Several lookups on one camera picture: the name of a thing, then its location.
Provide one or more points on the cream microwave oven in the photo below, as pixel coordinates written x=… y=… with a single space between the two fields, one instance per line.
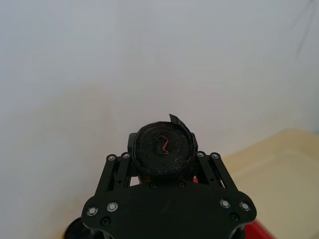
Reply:
x=279 y=174

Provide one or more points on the white table cloth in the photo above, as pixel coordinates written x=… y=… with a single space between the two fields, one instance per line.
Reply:
x=49 y=161

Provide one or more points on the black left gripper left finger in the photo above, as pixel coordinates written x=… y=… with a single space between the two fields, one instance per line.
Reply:
x=117 y=171

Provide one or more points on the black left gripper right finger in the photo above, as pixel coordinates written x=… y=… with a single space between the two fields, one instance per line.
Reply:
x=211 y=169

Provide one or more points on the black round object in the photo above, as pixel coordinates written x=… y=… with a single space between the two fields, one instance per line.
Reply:
x=76 y=229

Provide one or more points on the black tape-wrapped round piece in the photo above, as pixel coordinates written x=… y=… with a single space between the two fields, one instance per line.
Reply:
x=163 y=152

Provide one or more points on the red object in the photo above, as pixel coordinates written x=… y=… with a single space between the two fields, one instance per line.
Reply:
x=259 y=229

